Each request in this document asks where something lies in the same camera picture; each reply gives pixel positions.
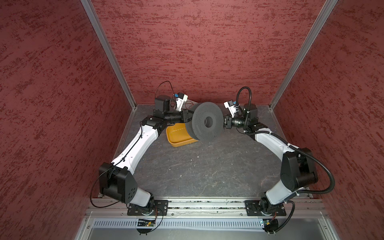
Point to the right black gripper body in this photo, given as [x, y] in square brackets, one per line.
[231, 122]

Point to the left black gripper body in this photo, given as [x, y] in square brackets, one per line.
[183, 115]

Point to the dark grey cable spool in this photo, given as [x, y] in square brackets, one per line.
[207, 122]

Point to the yellow plastic tray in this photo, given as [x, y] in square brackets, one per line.
[178, 136]

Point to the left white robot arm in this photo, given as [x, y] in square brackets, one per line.
[116, 179]

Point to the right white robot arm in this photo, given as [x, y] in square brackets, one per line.
[278, 194]

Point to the black corrugated conduit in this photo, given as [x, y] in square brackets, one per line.
[324, 171]

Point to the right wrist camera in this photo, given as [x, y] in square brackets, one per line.
[241, 111]

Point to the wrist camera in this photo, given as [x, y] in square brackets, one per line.
[241, 111]
[165, 103]

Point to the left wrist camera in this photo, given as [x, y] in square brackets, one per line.
[165, 103]

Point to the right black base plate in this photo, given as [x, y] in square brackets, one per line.
[255, 208]

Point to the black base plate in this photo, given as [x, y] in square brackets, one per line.
[255, 208]
[159, 208]

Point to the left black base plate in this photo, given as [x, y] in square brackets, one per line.
[159, 208]

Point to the aluminium mounting rail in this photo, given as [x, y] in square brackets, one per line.
[190, 208]

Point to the left aluminium corner post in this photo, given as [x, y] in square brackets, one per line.
[97, 26]

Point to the aluminium corner post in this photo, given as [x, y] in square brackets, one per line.
[317, 26]
[97, 26]

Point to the right aluminium corner post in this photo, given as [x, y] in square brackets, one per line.
[317, 26]

